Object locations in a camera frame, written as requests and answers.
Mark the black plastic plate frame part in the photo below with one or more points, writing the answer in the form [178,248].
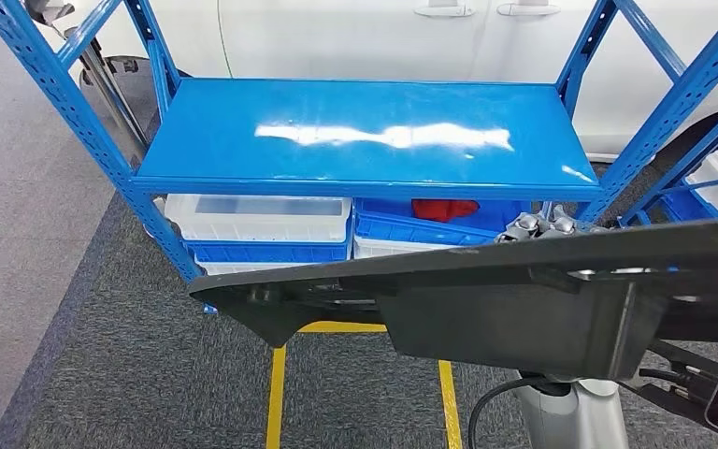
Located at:
[507,322]

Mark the blue metal shelf rack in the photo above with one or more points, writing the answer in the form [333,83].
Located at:
[334,111]

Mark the yellow floor tape square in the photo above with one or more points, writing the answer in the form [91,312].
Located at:
[276,396]

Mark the dark metal stand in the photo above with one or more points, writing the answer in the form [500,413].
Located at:
[105,80]

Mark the white car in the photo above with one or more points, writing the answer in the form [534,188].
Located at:
[346,37]

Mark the red plastic part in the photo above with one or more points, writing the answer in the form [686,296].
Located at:
[442,209]

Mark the clear white plastic bin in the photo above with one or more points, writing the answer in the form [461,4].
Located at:
[260,226]

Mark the blue wheeled shelf rack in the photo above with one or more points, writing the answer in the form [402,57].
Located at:
[693,158]

